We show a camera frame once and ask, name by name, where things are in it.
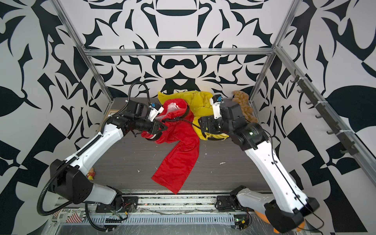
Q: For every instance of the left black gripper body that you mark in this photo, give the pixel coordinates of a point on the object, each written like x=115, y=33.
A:
x=147, y=126

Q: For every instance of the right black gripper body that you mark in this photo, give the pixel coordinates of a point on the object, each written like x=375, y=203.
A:
x=212, y=124

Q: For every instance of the red trousers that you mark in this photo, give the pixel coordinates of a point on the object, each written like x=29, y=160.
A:
x=178, y=164

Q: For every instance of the black leather belt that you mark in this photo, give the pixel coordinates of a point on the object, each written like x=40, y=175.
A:
x=163, y=119

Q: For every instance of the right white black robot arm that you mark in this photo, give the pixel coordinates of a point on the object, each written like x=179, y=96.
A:
x=286, y=207

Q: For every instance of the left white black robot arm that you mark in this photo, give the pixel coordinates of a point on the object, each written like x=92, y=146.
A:
x=68, y=177

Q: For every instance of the yellow trousers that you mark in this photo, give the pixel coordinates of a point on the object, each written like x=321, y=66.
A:
x=199, y=103

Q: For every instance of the brown teddy bear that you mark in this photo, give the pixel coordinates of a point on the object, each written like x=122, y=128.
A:
x=242, y=99

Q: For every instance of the wooden framed picture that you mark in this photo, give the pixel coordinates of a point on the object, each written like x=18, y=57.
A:
x=112, y=112

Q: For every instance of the small red yellow toy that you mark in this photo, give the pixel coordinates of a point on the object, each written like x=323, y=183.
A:
x=91, y=174

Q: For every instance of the small green circuit board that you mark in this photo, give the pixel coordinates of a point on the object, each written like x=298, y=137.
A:
x=241, y=221

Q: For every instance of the red white printed box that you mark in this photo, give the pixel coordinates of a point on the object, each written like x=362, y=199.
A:
x=69, y=215

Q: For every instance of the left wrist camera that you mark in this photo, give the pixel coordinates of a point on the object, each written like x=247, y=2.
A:
x=155, y=110

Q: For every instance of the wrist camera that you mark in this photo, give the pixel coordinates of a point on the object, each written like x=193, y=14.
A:
x=216, y=102
x=155, y=110

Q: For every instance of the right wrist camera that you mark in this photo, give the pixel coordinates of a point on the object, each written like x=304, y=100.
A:
x=216, y=102

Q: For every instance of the black wall hook rack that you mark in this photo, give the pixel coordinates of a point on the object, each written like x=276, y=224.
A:
x=327, y=113

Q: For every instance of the white cable duct strip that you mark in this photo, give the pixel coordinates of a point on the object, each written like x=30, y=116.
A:
x=172, y=219

